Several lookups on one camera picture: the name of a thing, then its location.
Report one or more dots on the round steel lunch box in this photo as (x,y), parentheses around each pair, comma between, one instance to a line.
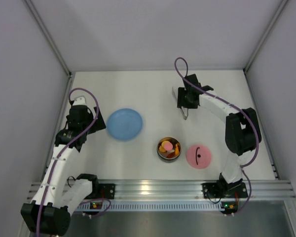
(163,156)

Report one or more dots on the metal tongs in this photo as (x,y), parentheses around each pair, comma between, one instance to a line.
(184,111)

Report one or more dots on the pink round lid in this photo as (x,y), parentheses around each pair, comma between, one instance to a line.
(198,156)

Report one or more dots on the blue plastic plate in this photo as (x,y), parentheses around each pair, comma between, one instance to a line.
(124,124)

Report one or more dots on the red-brown shrimp food piece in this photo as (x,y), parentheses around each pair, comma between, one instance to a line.
(171,155)

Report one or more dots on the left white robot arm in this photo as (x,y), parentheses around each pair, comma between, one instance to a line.
(50,210)

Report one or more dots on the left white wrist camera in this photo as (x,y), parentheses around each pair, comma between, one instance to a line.
(81,100)

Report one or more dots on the pink round food piece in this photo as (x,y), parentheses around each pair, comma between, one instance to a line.
(168,147)

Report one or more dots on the aluminium frame post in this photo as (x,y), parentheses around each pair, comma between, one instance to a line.
(45,32)
(275,16)

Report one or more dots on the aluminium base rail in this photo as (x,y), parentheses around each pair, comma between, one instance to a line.
(192,190)

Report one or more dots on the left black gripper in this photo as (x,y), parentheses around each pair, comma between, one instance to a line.
(96,121)

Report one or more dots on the right aluminium frame post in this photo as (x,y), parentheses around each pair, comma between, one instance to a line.
(275,16)

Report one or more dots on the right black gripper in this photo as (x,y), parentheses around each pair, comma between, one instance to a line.
(184,99)

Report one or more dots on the orange round food piece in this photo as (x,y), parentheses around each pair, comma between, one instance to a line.
(161,149)
(165,142)

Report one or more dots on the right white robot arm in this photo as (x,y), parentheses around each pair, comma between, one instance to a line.
(242,132)

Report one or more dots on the left aluminium frame post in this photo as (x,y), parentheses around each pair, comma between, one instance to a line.
(45,32)

